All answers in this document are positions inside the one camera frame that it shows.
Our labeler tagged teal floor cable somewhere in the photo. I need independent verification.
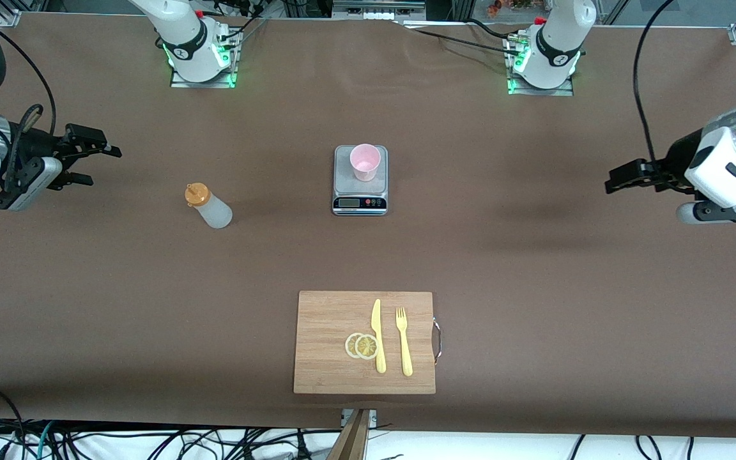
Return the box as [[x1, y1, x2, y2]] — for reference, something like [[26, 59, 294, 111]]
[[36, 420, 56, 460]]

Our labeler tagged grey power strip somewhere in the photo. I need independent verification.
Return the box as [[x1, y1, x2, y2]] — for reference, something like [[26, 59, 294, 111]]
[[332, 0, 426, 23]]

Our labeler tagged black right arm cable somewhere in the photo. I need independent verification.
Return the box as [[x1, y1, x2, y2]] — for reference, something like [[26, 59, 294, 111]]
[[0, 29, 57, 167]]

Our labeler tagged pink plastic cup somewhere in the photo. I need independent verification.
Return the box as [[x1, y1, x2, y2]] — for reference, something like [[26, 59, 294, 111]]
[[349, 144, 382, 182]]

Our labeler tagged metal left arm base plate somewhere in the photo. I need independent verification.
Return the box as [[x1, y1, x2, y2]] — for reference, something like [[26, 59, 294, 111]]
[[507, 32, 574, 96]]

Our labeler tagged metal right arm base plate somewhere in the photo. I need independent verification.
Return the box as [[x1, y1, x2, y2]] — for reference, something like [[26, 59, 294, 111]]
[[170, 26, 239, 89]]

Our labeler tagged wooden cutting board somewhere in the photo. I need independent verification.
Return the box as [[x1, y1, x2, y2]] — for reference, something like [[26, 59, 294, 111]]
[[293, 291, 443, 395]]

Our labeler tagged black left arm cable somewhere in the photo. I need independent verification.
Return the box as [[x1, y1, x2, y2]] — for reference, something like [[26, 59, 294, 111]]
[[633, 0, 679, 164]]

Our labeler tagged silver digital kitchen scale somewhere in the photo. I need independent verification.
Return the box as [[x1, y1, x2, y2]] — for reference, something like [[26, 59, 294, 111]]
[[332, 145, 388, 216]]

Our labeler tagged yellow plastic knife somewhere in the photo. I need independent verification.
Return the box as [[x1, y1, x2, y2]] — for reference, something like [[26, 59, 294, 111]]
[[371, 298, 387, 374]]

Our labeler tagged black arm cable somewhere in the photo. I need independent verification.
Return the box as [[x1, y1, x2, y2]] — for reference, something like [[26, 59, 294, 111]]
[[633, 0, 679, 164], [0, 29, 57, 167]]

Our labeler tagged black cable across table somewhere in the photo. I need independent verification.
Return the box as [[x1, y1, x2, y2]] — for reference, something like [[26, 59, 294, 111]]
[[400, 19, 525, 55]]

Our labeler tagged colourful toy food pile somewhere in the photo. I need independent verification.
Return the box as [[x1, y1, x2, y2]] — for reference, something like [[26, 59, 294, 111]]
[[486, 0, 535, 17]]

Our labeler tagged clear sauce bottle orange cap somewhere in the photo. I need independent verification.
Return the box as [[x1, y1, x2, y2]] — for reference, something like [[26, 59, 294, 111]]
[[185, 183, 233, 229]]

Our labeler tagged yellow plastic fork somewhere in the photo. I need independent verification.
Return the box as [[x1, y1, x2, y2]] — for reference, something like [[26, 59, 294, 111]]
[[395, 307, 413, 377]]

